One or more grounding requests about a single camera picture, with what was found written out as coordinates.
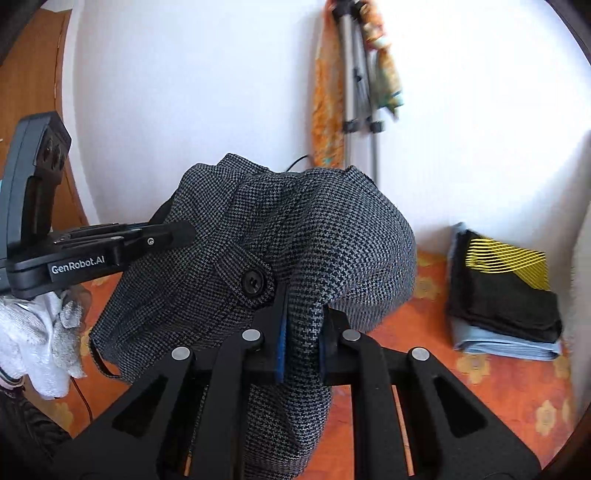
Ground grey houndstooth pants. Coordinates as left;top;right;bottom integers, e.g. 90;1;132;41
89;154;416;479

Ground left hand white glove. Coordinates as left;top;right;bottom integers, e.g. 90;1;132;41
1;286;92;399

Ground orange floral bedsheet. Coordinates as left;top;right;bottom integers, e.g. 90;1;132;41
25;253;574;465

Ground folded light blue jeans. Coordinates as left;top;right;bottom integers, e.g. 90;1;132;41
446;223;562;361

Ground black yellow striped garment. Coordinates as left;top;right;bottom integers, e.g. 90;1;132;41
447;228;563;343

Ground wooden door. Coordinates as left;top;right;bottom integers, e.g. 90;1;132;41
0;8;89;232

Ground orange floral scarf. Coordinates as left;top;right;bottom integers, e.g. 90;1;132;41
311;1;403;168

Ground silver folded tripod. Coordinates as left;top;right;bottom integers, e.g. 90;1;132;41
332;1;384;185

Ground bracelets on left wrist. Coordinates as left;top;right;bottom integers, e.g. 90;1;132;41
0;366;27;393

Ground black power cable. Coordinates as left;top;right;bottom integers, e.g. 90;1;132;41
283;154;316;173

